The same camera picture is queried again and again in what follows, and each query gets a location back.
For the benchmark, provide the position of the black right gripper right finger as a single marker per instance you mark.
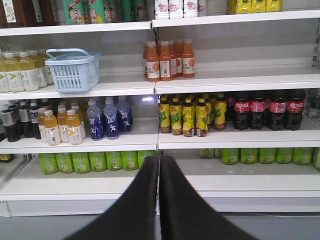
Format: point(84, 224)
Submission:
point(184, 214)

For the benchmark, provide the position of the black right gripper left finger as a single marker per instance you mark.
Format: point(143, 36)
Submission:
point(132, 216)

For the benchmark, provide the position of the light blue plastic basket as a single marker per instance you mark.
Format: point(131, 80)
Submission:
point(74, 70)

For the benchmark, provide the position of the yellow lemon tea bottle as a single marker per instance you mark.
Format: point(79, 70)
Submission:
point(188, 117)
point(201, 113)
point(220, 112)
point(176, 117)

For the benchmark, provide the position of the blue sports drink bottle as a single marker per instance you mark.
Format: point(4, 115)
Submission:
point(124, 115)
point(110, 114)
point(95, 122)

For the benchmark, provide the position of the orange vitamin drink bottle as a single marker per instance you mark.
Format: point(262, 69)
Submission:
point(51, 128)
point(74, 128)
point(62, 123)

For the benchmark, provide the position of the cola bottle red label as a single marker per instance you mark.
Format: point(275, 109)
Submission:
point(241, 110)

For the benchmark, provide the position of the white store shelving unit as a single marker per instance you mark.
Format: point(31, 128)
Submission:
point(238, 52)

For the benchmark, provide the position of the orange juice bottle front left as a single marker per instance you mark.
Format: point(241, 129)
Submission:
point(153, 68)

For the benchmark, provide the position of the orange juice bottle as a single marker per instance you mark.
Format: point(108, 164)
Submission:
point(165, 62)
point(188, 59)
point(153, 68)

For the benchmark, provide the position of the dark tea bottle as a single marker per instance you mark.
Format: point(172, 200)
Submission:
point(25, 119)
point(10, 125)

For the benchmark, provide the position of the orange juice bottle front right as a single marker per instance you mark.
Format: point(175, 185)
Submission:
point(188, 59)

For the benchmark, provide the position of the orange juice bottle front middle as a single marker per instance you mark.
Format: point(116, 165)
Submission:
point(165, 62)

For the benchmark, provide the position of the pale yellow drink bottle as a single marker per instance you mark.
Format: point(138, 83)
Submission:
point(13, 72)
point(28, 72)

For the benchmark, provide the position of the white peach drink bottle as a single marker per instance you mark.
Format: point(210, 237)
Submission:
point(175, 9)
point(161, 9)
point(190, 8)

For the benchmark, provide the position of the green cartoon drink can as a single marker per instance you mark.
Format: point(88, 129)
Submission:
point(94, 10)
point(74, 13)

